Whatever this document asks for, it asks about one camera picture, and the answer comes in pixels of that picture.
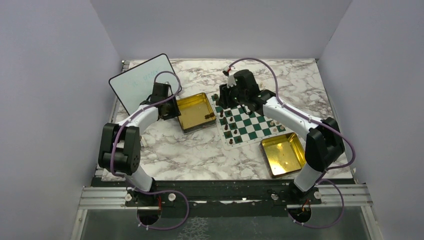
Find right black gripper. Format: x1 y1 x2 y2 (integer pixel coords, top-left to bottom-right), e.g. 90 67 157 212
216 80 248 110

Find tin with dark pieces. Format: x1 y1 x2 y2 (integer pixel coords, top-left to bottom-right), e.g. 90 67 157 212
177 92 217 134

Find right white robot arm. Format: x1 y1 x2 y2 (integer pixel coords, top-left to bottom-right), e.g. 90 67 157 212
217 69 345 204

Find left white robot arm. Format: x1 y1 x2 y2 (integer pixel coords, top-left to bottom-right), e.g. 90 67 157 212
98 82 181 206

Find green white chess board mat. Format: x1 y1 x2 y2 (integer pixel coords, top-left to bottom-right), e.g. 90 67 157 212
206 92 290 151

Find dark pieces in tin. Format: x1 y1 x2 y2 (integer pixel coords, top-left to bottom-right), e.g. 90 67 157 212
204 112 215 120

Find white chess pieces group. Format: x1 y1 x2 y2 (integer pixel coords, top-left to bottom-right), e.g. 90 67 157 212
267 120 286 134

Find small whiteboard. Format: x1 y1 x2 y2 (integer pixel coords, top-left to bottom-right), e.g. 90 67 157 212
108 53 174 115

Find empty gold tin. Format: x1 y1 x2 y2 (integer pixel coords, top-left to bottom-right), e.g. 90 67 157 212
259 132 306 179

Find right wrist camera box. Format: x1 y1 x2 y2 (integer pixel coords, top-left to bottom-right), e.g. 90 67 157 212
222 67 237 88

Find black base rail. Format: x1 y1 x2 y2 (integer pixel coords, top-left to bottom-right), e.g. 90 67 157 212
124 179 322 218

